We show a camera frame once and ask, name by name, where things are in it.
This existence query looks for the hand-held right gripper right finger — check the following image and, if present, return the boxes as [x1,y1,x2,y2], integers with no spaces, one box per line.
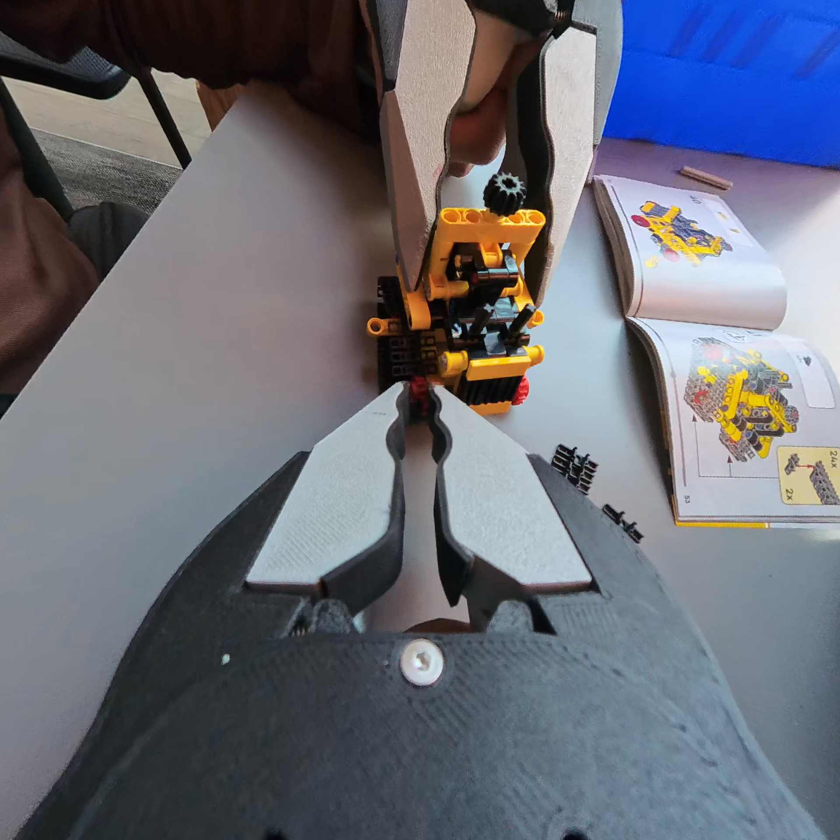
[428,385,595,631]

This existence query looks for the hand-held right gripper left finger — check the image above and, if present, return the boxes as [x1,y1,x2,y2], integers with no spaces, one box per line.
[244,382,410,615]

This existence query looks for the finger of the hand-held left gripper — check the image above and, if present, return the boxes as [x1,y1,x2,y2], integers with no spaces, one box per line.
[517,0,623,307]
[364,0,477,294]

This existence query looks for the yellow black lego bulldozer model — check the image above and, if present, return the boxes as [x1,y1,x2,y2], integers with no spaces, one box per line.
[366,172,547,422]

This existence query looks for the black lego track segment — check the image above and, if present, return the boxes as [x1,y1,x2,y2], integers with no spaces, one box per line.
[551,444,600,494]

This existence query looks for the small black lego connector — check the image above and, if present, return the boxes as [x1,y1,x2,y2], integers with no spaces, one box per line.
[602,503,645,543]

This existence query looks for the open lego instruction booklet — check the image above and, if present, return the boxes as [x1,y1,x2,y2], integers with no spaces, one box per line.
[592,174,840,529]

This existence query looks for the person's left hand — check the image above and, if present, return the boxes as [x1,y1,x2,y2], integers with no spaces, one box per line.
[449,26,547,179]

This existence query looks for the blue bin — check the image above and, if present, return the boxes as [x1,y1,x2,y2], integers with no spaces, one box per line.
[602,0,840,170]

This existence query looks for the small wooden stick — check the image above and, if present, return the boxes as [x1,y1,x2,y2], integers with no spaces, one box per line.
[679,165,733,192]

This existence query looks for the dark cloth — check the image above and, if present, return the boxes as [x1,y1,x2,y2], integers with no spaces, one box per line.
[67,202,150,278]

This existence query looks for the black chair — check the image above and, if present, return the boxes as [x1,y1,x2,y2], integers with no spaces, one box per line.
[0,31,193,221]

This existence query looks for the person's brown clothed body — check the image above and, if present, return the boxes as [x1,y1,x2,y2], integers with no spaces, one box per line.
[0,0,383,398]

